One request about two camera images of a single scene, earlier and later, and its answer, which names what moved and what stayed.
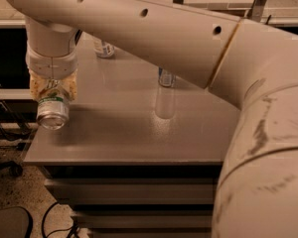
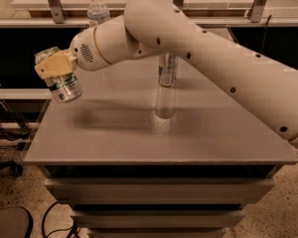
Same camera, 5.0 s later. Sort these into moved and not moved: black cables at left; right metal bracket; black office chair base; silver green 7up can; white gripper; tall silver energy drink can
Moved: white gripper; silver green 7up can
Not moved: black cables at left; tall silver energy drink can; black office chair base; right metal bracket
